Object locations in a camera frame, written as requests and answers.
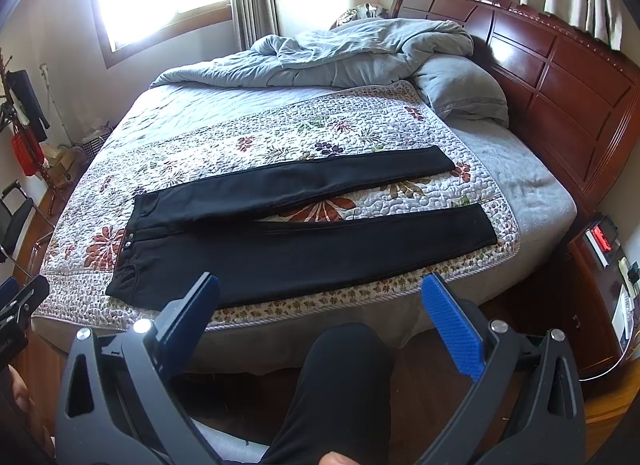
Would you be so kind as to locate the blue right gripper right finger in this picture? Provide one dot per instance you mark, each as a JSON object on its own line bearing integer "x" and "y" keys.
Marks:
{"x": 460, "y": 336}

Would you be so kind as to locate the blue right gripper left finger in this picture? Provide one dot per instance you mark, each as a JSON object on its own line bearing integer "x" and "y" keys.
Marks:
{"x": 180, "y": 325}

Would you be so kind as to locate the black pants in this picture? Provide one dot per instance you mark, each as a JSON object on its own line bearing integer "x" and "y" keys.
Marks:
{"x": 236, "y": 227}

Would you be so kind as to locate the person's black trouser leg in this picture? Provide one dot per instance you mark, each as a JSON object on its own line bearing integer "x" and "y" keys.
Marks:
{"x": 340, "y": 412}

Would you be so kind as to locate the grey fitted bed sheet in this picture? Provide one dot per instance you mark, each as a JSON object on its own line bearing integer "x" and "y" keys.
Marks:
{"x": 247, "y": 343}

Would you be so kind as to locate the red bag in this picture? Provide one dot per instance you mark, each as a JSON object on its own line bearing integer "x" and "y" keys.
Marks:
{"x": 27, "y": 152}

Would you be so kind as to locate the wooden nightstand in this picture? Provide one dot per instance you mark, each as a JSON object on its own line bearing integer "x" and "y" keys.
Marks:
{"x": 600, "y": 310}

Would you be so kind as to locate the digital alarm clock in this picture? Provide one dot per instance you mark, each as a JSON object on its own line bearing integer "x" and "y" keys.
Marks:
{"x": 602, "y": 235}

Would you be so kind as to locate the grey pillow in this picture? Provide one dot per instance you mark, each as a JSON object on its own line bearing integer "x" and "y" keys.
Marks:
{"x": 457, "y": 87}

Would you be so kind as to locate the dark red wooden headboard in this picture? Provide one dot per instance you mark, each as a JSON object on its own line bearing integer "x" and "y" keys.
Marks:
{"x": 572, "y": 100}

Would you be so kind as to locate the grey-blue comforter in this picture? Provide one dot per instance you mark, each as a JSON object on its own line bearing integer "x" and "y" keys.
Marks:
{"x": 360, "y": 53}

